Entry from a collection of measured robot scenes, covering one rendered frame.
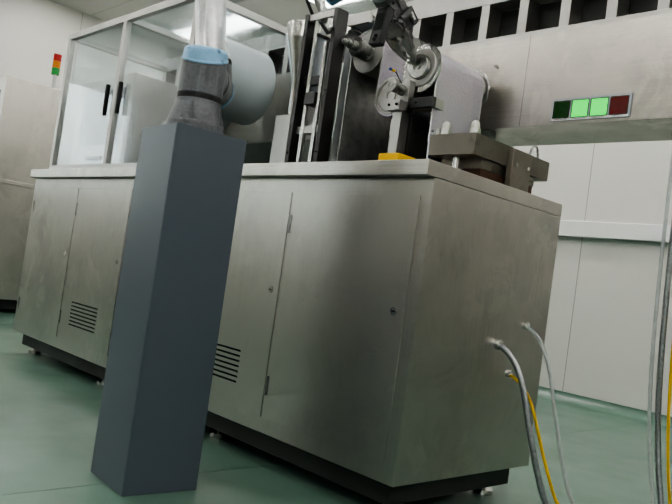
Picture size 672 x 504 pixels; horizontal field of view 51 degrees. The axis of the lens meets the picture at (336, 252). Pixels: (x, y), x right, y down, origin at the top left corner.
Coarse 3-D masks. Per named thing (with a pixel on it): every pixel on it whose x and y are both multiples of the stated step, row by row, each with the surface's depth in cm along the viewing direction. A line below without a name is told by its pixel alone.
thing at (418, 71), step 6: (420, 54) 215; (420, 60) 215; (426, 60) 213; (414, 66) 217; (420, 66) 215; (426, 66) 213; (414, 72) 216; (420, 72) 214; (426, 72) 214; (414, 78) 216; (420, 78) 215
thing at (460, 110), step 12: (444, 84) 215; (444, 96) 215; (456, 96) 219; (468, 96) 224; (432, 108) 212; (444, 108) 216; (456, 108) 220; (468, 108) 224; (480, 108) 228; (432, 120) 212; (444, 120) 216; (456, 120) 220; (468, 120) 224; (432, 132) 213; (456, 132) 221; (468, 132) 225
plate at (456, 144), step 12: (432, 144) 205; (444, 144) 202; (456, 144) 199; (468, 144) 196; (480, 144) 196; (492, 144) 200; (504, 144) 205; (432, 156) 207; (444, 156) 205; (468, 156) 200; (480, 156) 197; (492, 156) 201; (504, 156) 205; (540, 168) 219; (540, 180) 222
